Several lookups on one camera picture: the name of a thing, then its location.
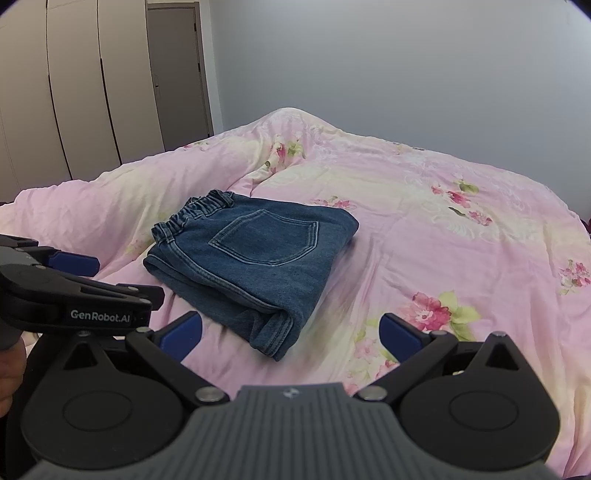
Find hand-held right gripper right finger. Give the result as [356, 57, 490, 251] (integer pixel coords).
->
[353, 313, 523, 403]

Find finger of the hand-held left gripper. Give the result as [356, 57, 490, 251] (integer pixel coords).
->
[0, 233, 101, 278]
[81, 281, 166, 311]

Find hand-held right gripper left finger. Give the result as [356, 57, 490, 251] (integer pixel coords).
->
[63, 311, 230, 408]

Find blue denim pants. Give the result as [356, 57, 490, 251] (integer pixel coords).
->
[143, 189, 360, 362]

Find person's left hand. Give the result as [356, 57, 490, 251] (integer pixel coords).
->
[0, 344, 27, 419]

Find pink floral quilt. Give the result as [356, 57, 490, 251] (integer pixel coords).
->
[0, 107, 591, 480]

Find beige wardrobe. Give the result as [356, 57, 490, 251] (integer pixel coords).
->
[0, 0, 168, 205]

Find grey brown door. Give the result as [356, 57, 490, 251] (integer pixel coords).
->
[146, 2, 216, 153]

